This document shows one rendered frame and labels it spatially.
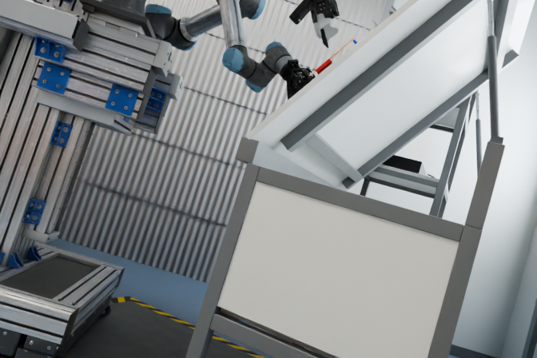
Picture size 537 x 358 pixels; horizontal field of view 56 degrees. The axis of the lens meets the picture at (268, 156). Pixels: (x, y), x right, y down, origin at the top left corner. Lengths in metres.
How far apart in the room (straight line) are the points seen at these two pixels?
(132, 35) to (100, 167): 2.26
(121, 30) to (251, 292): 0.95
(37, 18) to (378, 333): 1.30
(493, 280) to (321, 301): 3.32
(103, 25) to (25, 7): 0.24
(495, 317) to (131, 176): 3.06
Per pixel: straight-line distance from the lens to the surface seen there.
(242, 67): 1.79
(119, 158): 3.88
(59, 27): 1.67
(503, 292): 4.56
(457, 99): 2.32
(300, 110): 1.40
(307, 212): 1.27
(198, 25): 2.28
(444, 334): 1.23
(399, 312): 1.23
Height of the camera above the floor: 0.72
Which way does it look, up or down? 5 degrees up
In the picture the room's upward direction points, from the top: 18 degrees clockwise
